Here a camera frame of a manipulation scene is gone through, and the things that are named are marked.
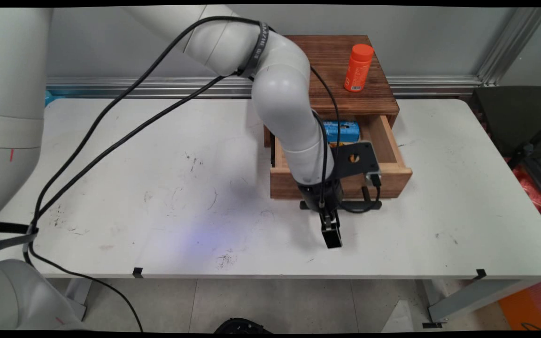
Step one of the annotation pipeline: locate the short black camera cable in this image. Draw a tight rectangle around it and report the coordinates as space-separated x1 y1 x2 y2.
341 173 384 215

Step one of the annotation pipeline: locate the brown wooden drawer cabinet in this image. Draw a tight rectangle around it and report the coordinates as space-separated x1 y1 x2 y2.
263 35 400 149

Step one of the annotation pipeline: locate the orange floor mat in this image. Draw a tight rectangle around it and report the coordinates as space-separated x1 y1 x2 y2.
498 279 541 331

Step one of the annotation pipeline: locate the grey table leg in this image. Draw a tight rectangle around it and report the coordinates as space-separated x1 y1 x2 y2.
65 278 94 323
422 279 536 329

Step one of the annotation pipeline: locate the red plastic bag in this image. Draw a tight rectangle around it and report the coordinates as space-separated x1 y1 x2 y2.
511 164 541 222

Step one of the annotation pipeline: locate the blue snack package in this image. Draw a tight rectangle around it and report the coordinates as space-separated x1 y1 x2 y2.
322 121 361 144

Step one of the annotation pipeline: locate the black round floor object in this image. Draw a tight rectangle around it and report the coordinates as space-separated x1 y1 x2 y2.
214 318 274 334

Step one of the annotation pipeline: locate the wooden drawer with black handle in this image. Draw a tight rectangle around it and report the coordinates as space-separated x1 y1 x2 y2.
270 115 413 211

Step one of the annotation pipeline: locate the long black robot cable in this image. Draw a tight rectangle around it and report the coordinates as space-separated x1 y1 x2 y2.
30 73 236 231
23 16 277 332

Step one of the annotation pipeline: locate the diagonal aluminium frame post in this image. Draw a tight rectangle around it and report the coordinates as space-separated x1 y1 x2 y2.
476 7 541 88

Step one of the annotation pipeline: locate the orange plastic bottle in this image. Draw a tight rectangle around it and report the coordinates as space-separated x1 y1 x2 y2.
344 44 375 93

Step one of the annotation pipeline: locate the horizontal aluminium frame rail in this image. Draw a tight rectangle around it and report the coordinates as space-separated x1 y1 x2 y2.
45 75 483 100

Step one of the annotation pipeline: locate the black chair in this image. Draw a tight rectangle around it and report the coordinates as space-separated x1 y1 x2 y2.
471 86 541 164

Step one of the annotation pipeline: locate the black cable tie strap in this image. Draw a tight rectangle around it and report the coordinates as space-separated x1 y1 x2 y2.
0 221 40 254

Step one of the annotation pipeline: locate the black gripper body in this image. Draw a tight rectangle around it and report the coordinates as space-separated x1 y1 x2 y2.
297 179 345 213

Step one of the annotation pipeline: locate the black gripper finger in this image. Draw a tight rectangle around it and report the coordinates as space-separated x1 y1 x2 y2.
319 209 340 230
322 224 343 249

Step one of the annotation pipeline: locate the black strap on arm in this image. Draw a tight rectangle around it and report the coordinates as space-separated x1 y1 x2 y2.
239 21 270 79

